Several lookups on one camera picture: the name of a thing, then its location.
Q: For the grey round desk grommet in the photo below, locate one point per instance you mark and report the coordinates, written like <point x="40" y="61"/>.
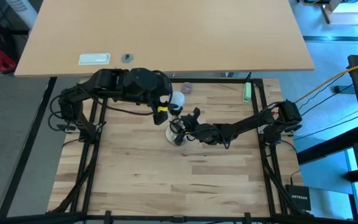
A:
<point x="128" y="58"/>

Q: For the black Netgear network switch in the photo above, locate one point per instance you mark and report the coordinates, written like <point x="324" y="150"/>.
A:
<point x="298" y="199"/>

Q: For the large tan desk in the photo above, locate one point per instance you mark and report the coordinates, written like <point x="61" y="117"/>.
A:
<point x="166" y="34"/>

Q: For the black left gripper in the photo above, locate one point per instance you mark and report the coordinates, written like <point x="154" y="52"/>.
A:
<point x="160" y="102"/>

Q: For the white rectangular box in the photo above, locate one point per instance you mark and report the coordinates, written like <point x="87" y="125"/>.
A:
<point x="94" y="59"/>

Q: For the black aluminium table frame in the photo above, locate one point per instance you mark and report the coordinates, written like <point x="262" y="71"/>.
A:
<point x="197" y="217"/>

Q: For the white round lightbulb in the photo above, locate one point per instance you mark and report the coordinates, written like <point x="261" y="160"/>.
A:
<point x="178" y="98"/>

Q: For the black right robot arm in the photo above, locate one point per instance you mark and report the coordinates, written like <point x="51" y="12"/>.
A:
<point x="247" y="123"/>

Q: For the black power adapter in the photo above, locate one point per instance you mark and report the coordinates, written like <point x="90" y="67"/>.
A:
<point x="338" y="89"/>

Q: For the light green stapler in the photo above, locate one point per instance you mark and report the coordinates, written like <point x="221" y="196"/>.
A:
<point x="247" y="93"/>

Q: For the wooden stand base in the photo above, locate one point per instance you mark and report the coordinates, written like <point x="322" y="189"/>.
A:
<point x="346" y="19"/>

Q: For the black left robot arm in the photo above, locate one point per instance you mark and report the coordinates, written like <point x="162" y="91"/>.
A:
<point x="104" y="84"/>

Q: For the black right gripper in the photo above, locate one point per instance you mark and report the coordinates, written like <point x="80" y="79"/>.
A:
<point x="194" y="130"/>

